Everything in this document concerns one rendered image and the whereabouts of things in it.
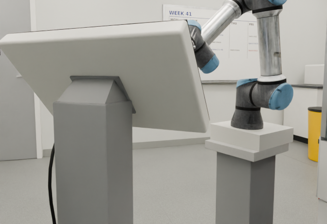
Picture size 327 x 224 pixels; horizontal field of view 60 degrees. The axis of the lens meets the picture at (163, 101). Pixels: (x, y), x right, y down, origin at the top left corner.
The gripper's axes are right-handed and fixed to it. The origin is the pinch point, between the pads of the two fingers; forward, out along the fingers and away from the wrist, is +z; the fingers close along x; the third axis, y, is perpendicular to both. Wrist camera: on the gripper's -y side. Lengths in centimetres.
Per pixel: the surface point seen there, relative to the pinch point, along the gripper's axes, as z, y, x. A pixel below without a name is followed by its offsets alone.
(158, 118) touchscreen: 6.8, 0.2, 0.9
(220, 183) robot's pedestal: -16, -74, 4
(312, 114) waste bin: -214, -236, 62
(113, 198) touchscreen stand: 28.7, -4.4, -4.6
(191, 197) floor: -55, -178, -41
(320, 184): 12.4, -12.5, 40.2
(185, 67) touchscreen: 6.8, 17.6, 12.4
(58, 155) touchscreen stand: 24.3, 4.1, -19.0
